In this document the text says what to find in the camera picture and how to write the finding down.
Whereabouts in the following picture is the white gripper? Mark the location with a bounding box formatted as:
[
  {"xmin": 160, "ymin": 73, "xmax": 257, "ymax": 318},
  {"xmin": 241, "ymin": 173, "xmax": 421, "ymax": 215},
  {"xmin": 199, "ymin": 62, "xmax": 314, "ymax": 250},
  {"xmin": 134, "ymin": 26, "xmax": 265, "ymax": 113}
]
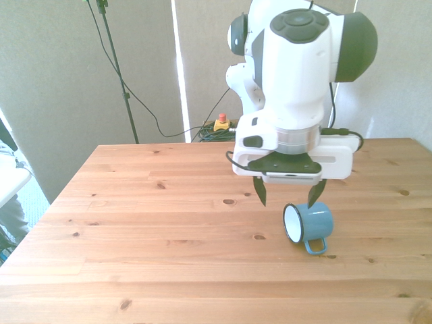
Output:
[{"xmin": 232, "ymin": 134, "xmax": 359, "ymax": 207}]

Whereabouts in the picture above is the blue enamel mug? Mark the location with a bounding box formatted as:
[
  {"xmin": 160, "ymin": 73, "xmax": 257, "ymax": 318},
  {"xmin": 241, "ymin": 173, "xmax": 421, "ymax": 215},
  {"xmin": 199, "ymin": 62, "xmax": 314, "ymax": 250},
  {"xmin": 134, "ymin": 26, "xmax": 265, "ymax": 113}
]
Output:
[{"xmin": 282, "ymin": 201, "xmax": 335, "ymax": 256}]

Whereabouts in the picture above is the yellow emergency stop button box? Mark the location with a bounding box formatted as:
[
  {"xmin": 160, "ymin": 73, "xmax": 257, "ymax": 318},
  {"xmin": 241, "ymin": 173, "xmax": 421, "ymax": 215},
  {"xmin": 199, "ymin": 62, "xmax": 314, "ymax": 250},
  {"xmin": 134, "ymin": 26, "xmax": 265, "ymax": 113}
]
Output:
[{"xmin": 213, "ymin": 113, "xmax": 231, "ymax": 132}]

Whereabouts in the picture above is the grey fabric partition panel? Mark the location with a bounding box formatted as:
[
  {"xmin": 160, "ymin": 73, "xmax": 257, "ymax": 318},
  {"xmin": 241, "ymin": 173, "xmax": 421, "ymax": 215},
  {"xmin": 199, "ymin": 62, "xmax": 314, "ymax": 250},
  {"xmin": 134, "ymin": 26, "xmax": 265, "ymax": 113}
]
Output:
[
  {"xmin": 0, "ymin": 0, "xmax": 186, "ymax": 205},
  {"xmin": 175, "ymin": 0, "xmax": 357, "ymax": 142},
  {"xmin": 325, "ymin": 0, "xmax": 432, "ymax": 153}
]

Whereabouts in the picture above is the black tripod pole stand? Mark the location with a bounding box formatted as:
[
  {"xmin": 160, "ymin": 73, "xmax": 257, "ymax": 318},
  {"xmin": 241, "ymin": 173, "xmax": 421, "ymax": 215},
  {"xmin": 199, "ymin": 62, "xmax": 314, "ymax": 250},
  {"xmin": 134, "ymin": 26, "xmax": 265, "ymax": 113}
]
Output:
[{"xmin": 96, "ymin": 0, "xmax": 141, "ymax": 144}]

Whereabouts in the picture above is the white side table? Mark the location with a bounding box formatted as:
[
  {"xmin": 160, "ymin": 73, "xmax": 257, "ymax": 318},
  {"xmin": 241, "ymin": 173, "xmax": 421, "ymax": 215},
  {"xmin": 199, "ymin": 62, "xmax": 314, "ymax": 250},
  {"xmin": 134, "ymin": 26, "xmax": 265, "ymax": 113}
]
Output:
[{"xmin": 0, "ymin": 167, "xmax": 33, "ymax": 207}]

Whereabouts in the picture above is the black flat screen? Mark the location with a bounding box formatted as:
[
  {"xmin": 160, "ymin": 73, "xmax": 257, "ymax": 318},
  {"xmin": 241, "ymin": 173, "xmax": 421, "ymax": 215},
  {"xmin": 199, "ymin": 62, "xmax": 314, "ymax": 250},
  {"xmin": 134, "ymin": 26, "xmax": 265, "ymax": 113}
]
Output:
[{"xmin": 0, "ymin": 117, "xmax": 18, "ymax": 152}]

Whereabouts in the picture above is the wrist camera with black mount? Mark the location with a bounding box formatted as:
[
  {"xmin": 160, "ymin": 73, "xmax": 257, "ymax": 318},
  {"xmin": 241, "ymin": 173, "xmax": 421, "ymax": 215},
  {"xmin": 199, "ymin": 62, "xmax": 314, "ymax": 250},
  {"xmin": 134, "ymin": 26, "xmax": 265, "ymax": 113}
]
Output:
[{"xmin": 247, "ymin": 153, "xmax": 323, "ymax": 186}]

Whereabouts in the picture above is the black cable along robot arm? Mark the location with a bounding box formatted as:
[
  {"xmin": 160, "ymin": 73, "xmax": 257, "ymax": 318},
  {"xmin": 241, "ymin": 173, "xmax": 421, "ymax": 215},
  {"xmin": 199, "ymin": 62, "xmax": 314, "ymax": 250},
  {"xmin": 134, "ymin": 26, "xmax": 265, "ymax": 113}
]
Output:
[{"xmin": 225, "ymin": 0, "xmax": 365, "ymax": 171}]

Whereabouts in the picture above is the green coiled cable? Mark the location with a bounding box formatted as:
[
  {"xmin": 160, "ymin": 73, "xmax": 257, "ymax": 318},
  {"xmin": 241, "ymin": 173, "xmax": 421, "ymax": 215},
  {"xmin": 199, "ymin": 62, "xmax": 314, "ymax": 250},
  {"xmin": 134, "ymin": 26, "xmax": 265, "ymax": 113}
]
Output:
[{"xmin": 190, "ymin": 124, "xmax": 237, "ymax": 143}]

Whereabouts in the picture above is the black tripod camera cable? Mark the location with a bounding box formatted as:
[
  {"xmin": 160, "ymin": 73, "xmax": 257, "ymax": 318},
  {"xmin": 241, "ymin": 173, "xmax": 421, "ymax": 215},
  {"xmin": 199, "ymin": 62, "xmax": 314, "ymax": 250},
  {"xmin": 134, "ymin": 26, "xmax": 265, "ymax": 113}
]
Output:
[{"xmin": 82, "ymin": 0, "xmax": 232, "ymax": 138}]

